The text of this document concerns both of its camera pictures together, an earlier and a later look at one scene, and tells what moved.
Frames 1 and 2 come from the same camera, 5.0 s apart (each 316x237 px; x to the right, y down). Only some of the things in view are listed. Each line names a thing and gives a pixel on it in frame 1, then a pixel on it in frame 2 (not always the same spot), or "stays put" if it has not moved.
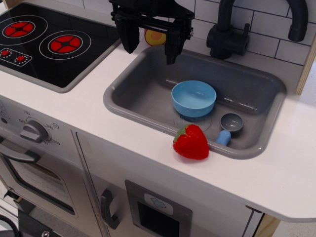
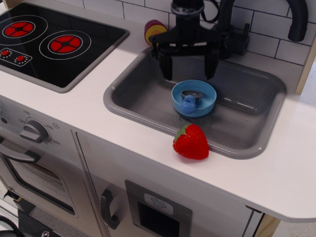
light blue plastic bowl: (193, 98) stays put
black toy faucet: (224, 42) stays put
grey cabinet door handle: (111, 221) stays put
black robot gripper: (158, 15) -> (187, 37)
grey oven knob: (35, 131) stays put
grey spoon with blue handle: (228, 122) -> (188, 104)
